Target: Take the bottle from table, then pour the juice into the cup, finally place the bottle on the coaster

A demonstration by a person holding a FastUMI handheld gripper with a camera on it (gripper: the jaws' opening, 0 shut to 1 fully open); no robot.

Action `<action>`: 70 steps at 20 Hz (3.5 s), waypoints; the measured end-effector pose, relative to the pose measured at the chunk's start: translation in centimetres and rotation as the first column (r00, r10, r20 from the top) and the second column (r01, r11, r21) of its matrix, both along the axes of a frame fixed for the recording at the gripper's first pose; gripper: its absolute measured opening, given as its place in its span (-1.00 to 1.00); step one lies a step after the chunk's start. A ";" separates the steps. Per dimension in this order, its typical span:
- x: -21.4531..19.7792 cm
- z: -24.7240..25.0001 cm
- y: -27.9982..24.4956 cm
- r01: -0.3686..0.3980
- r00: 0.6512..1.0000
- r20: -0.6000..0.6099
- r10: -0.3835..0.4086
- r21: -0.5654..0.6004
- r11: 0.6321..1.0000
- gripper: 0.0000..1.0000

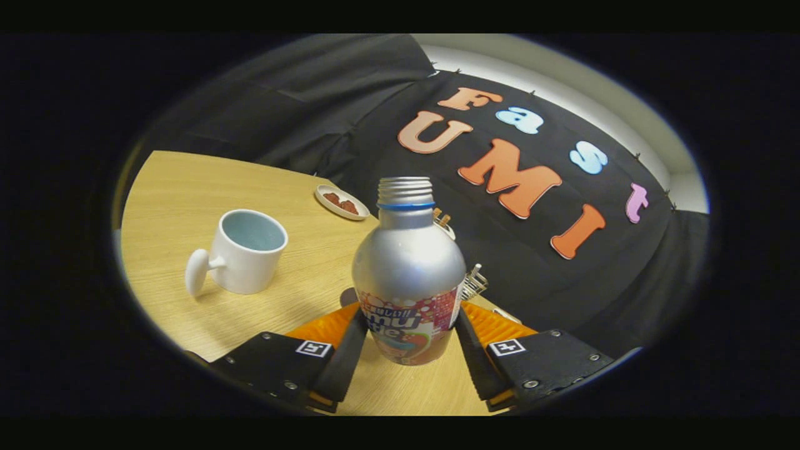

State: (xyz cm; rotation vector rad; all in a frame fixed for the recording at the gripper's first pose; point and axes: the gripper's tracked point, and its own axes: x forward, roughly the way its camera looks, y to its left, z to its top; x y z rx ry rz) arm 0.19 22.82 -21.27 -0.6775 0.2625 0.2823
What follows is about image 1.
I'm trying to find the white round plate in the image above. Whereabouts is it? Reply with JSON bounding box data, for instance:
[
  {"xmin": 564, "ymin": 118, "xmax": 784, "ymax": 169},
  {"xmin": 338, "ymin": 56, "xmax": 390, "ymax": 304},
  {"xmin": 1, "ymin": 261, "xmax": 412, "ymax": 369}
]
[{"xmin": 314, "ymin": 184, "xmax": 370, "ymax": 221}]

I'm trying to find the wire mesh basket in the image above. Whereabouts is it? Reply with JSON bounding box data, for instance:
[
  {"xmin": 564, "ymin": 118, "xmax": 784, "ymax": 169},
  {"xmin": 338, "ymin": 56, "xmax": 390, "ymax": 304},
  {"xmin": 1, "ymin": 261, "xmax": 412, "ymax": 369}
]
[{"xmin": 461, "ymin": 264, "xmax": 489, "ymax": 301}]

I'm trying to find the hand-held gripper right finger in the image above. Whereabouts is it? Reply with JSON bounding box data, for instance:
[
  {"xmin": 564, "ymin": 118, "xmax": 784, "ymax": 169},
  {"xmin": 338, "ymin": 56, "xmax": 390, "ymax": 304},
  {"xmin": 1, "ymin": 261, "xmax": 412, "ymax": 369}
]
[{"xmin": 455, "ymin": 302, "xmax": 616, "ymax": 413}]

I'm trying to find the white cup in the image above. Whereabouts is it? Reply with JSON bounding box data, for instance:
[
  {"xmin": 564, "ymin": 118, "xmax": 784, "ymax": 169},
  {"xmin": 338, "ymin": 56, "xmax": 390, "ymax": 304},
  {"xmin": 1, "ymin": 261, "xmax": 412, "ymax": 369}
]
[{"xmin": 185, "ymin": 209, "xmax": 289, "ymax": 298}]

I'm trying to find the wooden table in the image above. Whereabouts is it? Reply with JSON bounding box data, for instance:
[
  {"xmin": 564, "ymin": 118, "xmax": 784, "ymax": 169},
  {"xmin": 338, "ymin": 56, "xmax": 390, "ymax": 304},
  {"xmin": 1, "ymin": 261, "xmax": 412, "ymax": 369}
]
[{"xmin": 119, "ymin": 150, "xmax": 519, "ymax": 416}]

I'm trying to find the silver juice bottle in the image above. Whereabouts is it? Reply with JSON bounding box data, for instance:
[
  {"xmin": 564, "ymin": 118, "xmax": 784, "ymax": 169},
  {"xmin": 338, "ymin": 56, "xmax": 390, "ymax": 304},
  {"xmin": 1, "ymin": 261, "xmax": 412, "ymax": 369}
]
[{"xmin": 351, "ymin": 177, "xmax": 467, "ymax": 366}]

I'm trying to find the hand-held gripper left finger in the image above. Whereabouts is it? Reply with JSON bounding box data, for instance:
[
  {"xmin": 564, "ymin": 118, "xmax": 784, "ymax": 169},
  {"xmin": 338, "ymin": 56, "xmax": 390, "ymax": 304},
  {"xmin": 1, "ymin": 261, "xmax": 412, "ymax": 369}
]
[{"xmin": 209, "ymin": 302, "xmax": 369, "ymax": 414}]

